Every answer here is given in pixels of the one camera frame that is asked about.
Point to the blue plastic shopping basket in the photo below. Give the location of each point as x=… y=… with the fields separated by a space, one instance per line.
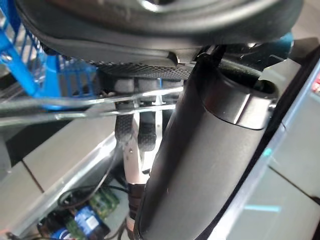
x=52 y=82

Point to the Pepsi cola bottle blue cap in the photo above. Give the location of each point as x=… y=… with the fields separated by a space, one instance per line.
x=60 y=234
x=90 y=221

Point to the dark green soda bottle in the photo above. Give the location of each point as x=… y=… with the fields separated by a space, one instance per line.
x=105 y=200

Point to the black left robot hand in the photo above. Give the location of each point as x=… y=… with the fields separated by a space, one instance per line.
x=200 y=162

